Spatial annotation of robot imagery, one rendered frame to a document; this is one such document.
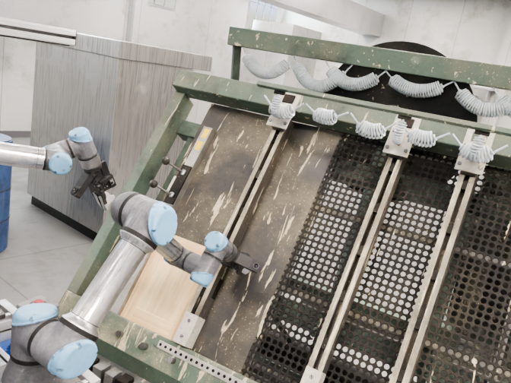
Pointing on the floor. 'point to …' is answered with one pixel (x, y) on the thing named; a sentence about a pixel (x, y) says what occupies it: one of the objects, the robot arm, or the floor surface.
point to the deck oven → (101, 115)
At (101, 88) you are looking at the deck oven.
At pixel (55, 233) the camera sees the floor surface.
